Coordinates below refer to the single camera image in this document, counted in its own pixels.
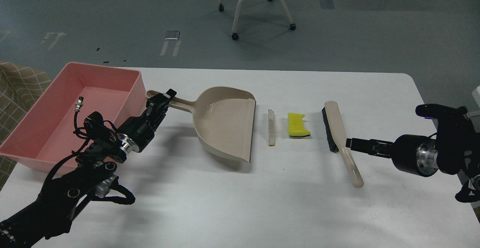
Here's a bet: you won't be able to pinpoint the beige checkered fabric chair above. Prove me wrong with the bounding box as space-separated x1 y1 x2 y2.
0 61 51 190

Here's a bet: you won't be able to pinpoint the beige plastic dustpan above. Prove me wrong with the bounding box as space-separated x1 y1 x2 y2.
169 86 257 163

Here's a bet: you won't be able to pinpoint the metal floor outlet plate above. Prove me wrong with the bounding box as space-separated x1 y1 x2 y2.
163 30 181 41

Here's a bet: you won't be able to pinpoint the beige hand brush black bristles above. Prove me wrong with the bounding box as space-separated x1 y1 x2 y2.
322 100 365 188

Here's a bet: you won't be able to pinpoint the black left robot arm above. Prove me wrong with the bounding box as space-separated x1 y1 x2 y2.
1 89 177 248

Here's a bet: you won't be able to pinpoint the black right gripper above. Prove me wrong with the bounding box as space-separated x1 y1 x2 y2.
346 134 439 177

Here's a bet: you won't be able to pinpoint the yellow sponge piece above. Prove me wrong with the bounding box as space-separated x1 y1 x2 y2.
287 112 311 137

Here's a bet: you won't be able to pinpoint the pink plastic bin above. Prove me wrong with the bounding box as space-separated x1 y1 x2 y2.
0 62 146 172

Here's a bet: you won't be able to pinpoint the white bread slice piece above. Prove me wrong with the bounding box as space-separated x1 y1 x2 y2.
268 109 276 146

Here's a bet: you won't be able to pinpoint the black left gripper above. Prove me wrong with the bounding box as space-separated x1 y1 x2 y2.
118 89 177 152

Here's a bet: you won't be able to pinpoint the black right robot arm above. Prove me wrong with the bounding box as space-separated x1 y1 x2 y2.
346 103 479 203

